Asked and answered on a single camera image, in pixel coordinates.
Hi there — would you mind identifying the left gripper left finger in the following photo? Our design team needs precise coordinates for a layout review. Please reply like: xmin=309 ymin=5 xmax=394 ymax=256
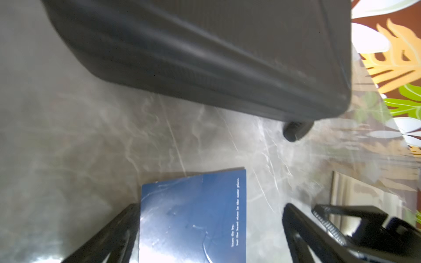
xmin=63 ymin=203 xmax=140 ymax=263

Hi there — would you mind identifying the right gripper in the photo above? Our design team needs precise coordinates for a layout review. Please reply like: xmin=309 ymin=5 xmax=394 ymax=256
xmin=312 ymin=204 xmax=421 ymax=263

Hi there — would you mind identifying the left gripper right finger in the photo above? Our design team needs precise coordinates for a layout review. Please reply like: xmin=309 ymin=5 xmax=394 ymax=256
xmin=282 ymin=203 xmax=359 ymax=263

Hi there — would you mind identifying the white photo album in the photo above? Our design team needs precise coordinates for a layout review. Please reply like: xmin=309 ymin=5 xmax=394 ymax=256
xmin=330 ymin=172 xmax=403 ymax=226

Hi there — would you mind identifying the dark blue booklet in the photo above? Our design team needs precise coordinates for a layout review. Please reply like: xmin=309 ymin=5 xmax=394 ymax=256
xmin=139 ymin=169 xmax=247 ymax=263

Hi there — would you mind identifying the black plastic case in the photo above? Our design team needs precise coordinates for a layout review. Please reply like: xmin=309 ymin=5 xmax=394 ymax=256
xmin=42 ymin=1 xmax=352 ymax=122

